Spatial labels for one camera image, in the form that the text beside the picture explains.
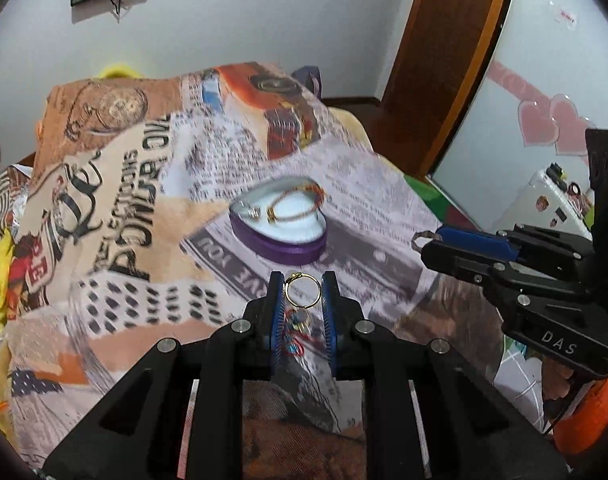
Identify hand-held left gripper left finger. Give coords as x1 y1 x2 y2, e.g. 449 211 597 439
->
42 270 287 480

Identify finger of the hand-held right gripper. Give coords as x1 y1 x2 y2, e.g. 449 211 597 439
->
412 226 524 262
421 240 510 287

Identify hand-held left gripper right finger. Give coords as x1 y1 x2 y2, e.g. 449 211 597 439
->
321 270 571 480

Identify red beaded charm bracelet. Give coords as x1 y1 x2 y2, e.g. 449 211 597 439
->
282 307 311 357

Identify gold ring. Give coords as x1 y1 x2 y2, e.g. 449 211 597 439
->
283 272 323 309

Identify purple heart-shaped jewelry box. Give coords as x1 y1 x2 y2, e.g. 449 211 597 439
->
228 177 329 265

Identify person's orange-sleeved right forearm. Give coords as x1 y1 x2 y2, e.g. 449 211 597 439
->
554 372 608 457

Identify person's right hand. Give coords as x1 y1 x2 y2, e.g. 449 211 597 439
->
540 354 587 423

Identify white suitcase with stickers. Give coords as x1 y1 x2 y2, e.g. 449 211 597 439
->
493 162 596 242

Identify pink heart stickers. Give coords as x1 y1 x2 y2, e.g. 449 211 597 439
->
486 59 596 157

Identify newspaper print blanket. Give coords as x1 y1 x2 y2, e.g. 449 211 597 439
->
0 61 507 472

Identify brown wooden door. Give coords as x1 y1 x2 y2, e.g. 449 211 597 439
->
324 0 516 178

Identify gold and red bracelet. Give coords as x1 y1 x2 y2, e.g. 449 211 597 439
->
243 183 329 224

